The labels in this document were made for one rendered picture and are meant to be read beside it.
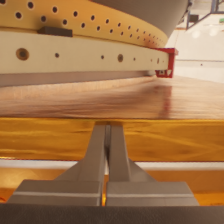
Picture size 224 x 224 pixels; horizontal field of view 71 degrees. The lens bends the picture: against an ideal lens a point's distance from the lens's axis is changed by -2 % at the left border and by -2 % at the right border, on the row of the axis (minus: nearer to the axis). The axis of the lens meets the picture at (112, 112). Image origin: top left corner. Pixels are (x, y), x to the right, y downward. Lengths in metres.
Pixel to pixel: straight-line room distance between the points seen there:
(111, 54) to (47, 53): 0.11
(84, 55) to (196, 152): 0.19
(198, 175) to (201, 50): 6.12
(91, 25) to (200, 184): 0.28
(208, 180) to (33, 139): 0.19
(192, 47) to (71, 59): 5.97
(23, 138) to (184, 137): 0.16
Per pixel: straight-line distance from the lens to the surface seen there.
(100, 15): 0.32
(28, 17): 0.28
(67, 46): 0.24
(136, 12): 0.38
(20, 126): 0.18
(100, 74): 0.34
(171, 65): 0.54
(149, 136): 0.16
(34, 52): 0.23
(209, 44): 6.41
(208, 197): 0.23
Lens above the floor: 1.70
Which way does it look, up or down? 16 degrees up
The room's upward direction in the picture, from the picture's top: 179 degrees counter-clockwise
